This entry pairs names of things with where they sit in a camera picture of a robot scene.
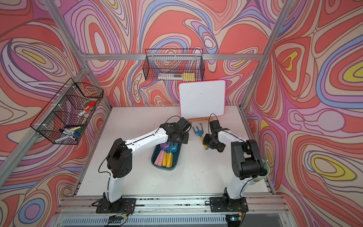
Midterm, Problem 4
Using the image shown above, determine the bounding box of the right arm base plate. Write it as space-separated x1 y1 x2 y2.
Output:
208 197 249 213

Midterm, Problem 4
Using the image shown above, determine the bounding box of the red marker pen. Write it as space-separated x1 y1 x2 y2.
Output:
78 102 95 117

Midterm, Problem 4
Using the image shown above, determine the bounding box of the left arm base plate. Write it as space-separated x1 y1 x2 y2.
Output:
92 198 136 214

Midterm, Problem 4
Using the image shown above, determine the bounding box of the black wire basket left wall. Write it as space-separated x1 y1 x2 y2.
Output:
30 79 104 145

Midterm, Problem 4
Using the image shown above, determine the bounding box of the blue marker pen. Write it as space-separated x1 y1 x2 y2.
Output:
59 129 80 139

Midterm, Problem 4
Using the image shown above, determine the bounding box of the black wire basket back wall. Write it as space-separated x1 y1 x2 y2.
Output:
143 48 205 82

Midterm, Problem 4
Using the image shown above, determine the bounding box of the dark teal storage box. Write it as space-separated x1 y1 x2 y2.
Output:
151 143 182 171

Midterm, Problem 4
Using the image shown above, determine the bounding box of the pink framed whiteboard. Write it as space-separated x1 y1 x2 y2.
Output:
179 80 226 119

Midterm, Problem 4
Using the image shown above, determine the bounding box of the purple rake pink handle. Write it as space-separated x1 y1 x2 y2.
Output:
154 142 170 167

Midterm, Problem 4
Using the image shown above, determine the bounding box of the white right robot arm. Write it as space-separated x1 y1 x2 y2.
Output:
203 120 269 203

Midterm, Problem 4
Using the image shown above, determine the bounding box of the blue rake yellow handle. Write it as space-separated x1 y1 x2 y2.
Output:
192 123 209 150

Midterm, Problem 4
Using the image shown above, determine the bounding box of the teal rake yellow handle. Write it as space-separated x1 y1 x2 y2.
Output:
166 143 178 168
162 152 170 167

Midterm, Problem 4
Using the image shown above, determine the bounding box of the green circuit board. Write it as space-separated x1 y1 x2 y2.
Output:
108 215 128 224

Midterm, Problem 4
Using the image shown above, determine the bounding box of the yellow eraser in basket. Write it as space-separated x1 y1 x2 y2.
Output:
182 72 195 82

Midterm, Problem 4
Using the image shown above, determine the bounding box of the black wire basket wall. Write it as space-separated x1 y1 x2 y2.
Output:
30 79 104 145
143 48 205 82

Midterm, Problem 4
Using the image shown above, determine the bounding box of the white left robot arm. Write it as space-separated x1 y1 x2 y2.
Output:
105 117 192 203

